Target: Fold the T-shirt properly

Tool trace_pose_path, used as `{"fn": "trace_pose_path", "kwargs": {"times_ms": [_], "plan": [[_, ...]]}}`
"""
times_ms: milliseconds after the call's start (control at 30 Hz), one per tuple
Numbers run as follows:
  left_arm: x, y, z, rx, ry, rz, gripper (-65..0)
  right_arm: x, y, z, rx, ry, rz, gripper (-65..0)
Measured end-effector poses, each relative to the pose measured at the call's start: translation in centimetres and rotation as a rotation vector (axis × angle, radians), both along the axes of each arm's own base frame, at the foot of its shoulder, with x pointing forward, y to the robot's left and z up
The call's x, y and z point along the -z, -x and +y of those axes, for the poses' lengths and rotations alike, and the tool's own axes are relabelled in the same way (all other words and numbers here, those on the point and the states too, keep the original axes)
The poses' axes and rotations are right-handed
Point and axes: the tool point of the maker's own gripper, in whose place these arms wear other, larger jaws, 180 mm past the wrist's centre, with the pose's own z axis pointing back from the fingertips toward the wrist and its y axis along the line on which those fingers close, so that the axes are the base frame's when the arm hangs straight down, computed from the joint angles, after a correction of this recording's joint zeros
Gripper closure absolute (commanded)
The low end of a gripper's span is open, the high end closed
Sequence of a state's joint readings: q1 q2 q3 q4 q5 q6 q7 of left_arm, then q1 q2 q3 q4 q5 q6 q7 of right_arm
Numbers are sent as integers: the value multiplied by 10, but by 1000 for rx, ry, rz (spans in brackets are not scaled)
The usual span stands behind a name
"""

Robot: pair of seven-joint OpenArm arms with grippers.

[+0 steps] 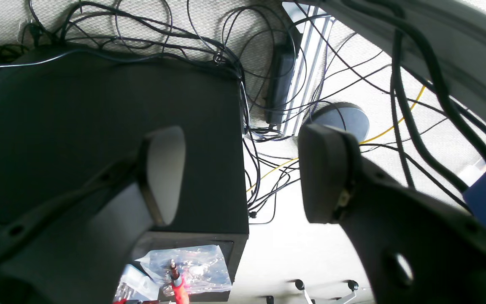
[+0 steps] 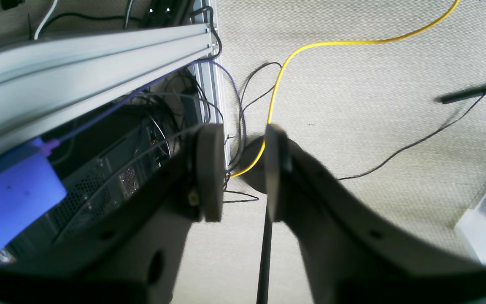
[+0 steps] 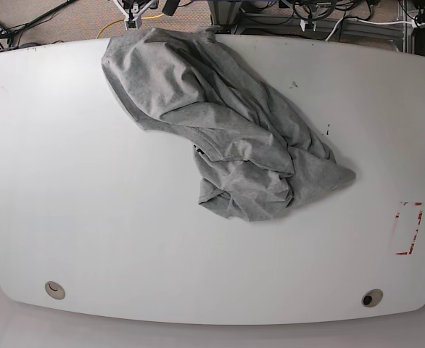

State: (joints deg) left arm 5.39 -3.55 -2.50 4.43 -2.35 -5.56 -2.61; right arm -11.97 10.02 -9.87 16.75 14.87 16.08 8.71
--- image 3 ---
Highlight right table cable grommet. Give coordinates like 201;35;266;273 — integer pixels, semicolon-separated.
361;289;384;308

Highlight aluminium frame rail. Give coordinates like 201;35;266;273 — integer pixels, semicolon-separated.
217;14;406;38

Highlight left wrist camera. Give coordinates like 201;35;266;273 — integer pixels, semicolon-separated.
300;20;315;32

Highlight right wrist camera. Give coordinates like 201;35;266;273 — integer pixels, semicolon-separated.
125;17;142;30

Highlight table cable grommet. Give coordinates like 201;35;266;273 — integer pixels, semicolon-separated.
44;281;65;300
361;289;384;308

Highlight yellow cable on floor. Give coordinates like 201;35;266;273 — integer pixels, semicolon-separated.
96;13;165;40

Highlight red tape rectangle marking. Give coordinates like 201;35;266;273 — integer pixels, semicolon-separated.
390;202;424;256

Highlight black tripod legs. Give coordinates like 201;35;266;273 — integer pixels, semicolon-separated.
0;0;76;51

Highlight left table cable grommet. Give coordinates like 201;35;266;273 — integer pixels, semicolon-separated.
44;281;65;300

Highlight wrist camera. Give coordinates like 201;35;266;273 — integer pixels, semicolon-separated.
125;17;142;30
300;20;315;32

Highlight grey T-shirt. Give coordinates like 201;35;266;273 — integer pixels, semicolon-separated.
102;28;356;222

